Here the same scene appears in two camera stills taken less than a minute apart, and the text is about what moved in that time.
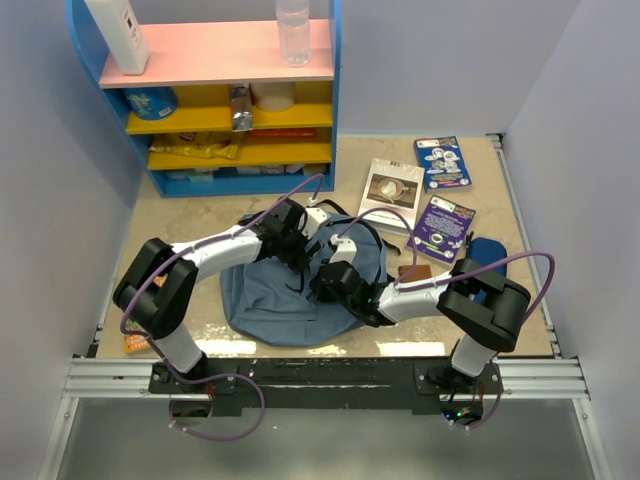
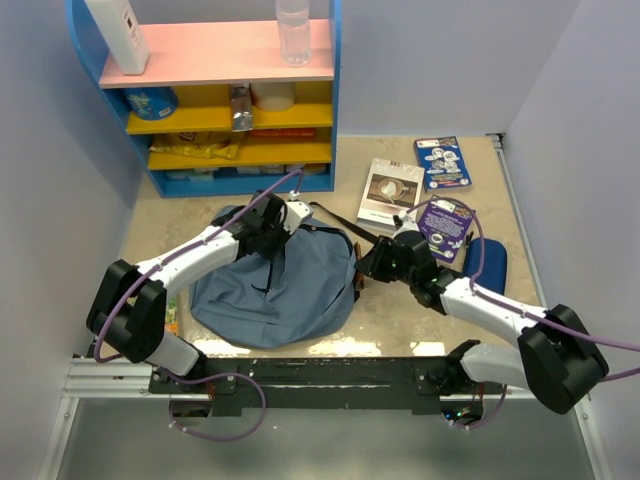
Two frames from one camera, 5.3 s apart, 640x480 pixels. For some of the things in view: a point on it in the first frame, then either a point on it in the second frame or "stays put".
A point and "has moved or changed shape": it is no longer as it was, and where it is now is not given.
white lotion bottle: (122, 33) stays put
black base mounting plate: (321, 387) stays put
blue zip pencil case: (487, 250) stays put
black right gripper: (319, 288) -> (372, 262)
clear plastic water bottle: (295, 36) stays put
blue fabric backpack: (271, 306) has moved or changed shape
